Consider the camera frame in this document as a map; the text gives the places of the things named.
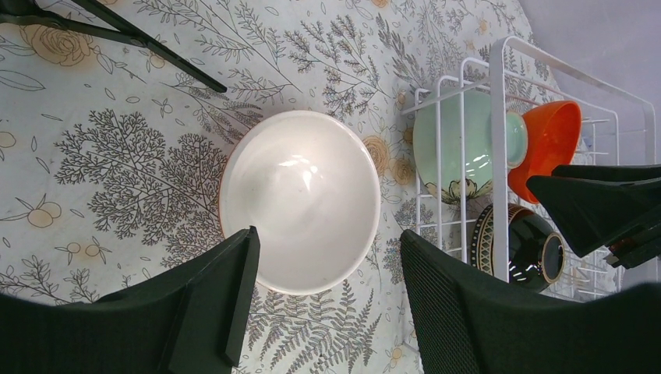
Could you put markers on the white wire dish rack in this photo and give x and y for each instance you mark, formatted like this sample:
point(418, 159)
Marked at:
point(512, 94)

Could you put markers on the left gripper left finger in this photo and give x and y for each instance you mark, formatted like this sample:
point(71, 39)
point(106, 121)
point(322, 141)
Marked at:
point(189, 319)

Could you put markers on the floral tablecloth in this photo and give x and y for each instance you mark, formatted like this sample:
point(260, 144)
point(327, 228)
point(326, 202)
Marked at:
point(111, 157)

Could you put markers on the orange bowl front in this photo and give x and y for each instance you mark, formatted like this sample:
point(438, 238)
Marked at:
point(553, 134)

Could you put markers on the pale green floral bowl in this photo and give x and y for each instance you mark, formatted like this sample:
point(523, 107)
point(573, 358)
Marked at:
point(471, 148)

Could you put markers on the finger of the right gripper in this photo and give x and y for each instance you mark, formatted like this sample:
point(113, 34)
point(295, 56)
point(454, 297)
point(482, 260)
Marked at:
point(611, 207)

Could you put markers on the black patterned bowl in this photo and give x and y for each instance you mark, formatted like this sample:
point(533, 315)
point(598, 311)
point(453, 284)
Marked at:
point(535, 251)

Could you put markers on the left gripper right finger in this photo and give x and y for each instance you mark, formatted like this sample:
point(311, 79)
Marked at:
point(469, 322)

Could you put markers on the white pink bowl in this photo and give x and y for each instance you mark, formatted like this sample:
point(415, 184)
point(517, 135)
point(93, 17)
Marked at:
point(309, 186)

